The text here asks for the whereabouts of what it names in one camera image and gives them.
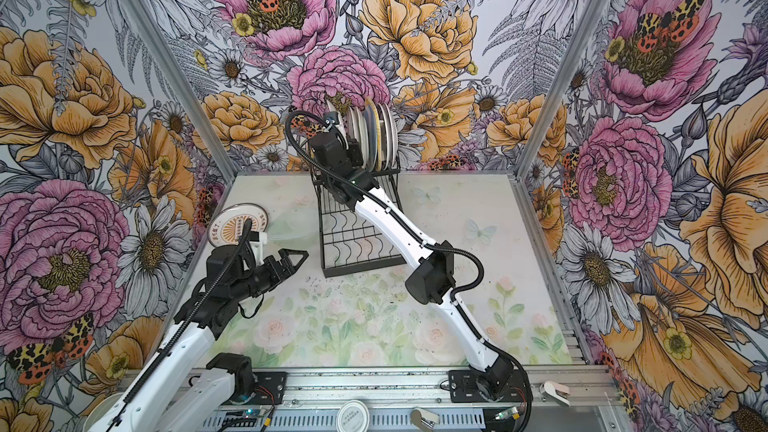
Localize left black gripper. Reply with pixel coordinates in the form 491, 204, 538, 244
231, 248, 309, 301

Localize pale glass plate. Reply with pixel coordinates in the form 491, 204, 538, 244
355, 108, 370, 170

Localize yellow woven square plate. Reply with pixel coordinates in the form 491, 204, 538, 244
370, 102, 384, 171

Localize white plate red ring pattern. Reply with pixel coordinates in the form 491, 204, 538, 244
347, 106, 360, 144

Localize white plate green red rim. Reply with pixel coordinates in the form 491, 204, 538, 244
381, 104, 393, 170

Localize orange sunburst plate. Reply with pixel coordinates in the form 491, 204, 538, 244
207, 203, 269, 247
324, 108, 348, 149

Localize white plate with chinese characters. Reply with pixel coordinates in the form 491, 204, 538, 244
388, 108, 400, 169

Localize blue white striped plate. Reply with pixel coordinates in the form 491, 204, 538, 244
363, 98, 380, 171

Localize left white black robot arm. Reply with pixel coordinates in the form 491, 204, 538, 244
85, 220, 309, 431

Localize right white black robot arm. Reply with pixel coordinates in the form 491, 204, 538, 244
284, 110, 533, 405

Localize round white lid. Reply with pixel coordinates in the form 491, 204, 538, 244
336, 400, 371, 432

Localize grey clip tool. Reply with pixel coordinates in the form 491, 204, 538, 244
410, 407, 440, 432

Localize clear plastic cup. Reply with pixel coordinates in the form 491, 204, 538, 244
82, 393, 122, 432

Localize black wire dish rack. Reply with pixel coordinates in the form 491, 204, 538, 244
310, 139, 405, 278

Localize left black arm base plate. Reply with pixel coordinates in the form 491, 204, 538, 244
238, 371, 288, 406

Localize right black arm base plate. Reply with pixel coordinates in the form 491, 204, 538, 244
447, 368, 532, 403

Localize white clip on rail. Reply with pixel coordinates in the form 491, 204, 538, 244
539, 380, 571, 407

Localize aluminium front rail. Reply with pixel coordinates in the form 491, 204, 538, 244
254, 365, 620, 409

